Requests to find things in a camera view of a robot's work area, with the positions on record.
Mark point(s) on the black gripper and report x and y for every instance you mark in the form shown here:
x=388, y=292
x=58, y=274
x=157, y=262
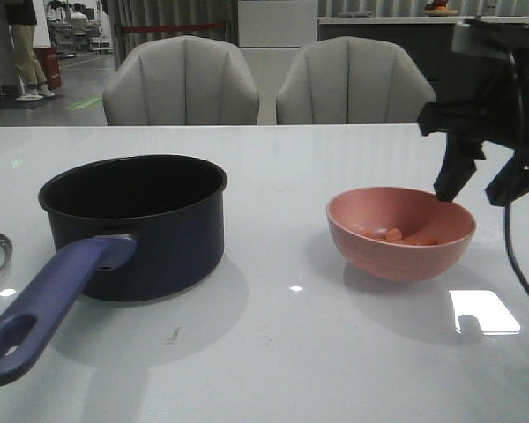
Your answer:
x=493, y=108

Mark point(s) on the orange ham slice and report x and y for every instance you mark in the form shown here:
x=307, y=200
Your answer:
x=409, y=241
x=428, y=242
x=393, y=235

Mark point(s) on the pink plastic bowl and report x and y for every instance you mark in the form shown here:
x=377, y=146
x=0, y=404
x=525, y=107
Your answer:
x=359, y=218

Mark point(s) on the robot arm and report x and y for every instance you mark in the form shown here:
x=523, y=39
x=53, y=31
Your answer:
x=492, y=40

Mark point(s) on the dark counter white top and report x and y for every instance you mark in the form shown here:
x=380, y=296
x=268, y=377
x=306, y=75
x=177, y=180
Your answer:
x=471, y=76

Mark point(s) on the fruit plate on counter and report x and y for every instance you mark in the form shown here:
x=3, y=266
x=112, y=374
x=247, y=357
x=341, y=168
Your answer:
x=439, y=8

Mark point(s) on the right grey upholstered chair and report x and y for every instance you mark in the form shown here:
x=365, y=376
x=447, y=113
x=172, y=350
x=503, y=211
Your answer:
x=349, y=80

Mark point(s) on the grey upholstered chair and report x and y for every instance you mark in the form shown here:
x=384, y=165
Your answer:
x=185, y=80
x=349, y=80

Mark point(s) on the white cabinet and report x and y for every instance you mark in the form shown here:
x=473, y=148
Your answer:
x=269, y=35

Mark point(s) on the left grey upholstered chair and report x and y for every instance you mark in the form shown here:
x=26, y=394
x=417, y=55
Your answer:
x=185, y=80

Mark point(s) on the red barrier belt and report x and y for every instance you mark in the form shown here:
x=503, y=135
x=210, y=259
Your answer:
x=174, y=28

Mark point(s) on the red trash bin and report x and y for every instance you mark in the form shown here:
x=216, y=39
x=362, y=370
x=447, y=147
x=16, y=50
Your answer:
x=47, y=57

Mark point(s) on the person in khaki trousers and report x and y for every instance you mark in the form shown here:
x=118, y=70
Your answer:
x=21, y=18

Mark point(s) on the dark blue saucepan purple handle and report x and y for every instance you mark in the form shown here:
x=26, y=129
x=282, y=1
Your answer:
x=125, y=229

